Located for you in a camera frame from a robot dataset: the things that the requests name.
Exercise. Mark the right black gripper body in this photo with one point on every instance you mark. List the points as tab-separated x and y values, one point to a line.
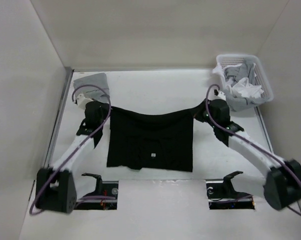
209	105

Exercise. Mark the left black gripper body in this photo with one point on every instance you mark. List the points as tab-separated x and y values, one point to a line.
104	111

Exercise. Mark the black tank top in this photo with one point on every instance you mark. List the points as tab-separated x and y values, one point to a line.
162	141

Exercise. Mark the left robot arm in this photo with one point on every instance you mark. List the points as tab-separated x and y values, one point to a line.
55	188

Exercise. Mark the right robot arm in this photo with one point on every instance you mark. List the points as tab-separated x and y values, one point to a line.
280	184

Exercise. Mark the folded grey tank top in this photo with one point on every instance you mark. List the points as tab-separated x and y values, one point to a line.
93	87

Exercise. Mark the white tank top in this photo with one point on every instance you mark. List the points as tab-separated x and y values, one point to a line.
239	80

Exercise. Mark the grey tank top in basket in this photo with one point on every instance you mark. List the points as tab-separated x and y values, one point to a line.
238	104

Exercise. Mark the white plastic basket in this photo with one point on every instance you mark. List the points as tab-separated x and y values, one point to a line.
233	59

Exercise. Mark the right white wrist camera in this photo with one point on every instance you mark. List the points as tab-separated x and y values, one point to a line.
220	94

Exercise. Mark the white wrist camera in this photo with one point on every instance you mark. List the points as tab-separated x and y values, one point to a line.
220	94
82	99

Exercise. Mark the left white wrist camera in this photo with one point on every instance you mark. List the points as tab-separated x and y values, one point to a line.
82	99

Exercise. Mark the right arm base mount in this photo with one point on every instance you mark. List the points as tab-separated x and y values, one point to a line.
222	195

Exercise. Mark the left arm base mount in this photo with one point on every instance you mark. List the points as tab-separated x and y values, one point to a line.
95	194

